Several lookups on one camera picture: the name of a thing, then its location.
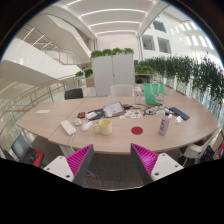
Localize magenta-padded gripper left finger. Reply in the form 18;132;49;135
43;143;95;187

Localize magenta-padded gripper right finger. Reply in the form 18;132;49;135
130;143;185;186

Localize purple drink bottle black cap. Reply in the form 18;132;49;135
158;111;173;137

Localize red bag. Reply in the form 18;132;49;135
21;147;45;168

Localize white chair with dark seat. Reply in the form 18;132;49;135
179;129;223;164

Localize white power strip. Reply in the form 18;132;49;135
60;119;77;136

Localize flat round red coaster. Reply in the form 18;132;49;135
130;126;144;136

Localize white computer mouse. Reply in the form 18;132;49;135
81;120;94;132

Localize dark blue chair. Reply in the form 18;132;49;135
10;133;45;168

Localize pale yellow mug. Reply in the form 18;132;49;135
92;118;113;136

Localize white card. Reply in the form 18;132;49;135
86;111;98;120

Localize black notebook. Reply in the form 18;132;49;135
85;108;106;121

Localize green tote bag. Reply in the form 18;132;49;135
143;82;166;106

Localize clear plastic shaker bottle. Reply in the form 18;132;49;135
133;86;143;105

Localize black chair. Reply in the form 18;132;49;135
64;87;84;101

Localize printed booklet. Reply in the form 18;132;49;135
102;101;127;118

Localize glass balustrade railing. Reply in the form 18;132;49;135
0;74;78;121

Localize small planter with green plants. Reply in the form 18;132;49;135
74;68;95;88

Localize row of green hedge planters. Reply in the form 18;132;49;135
134;54;224;104

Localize white cabinet topped with plants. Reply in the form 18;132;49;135
90;47;136;98

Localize ceiling light strips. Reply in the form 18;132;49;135
66;0;148;36

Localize tangled black cables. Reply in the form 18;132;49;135
133;103;174;117

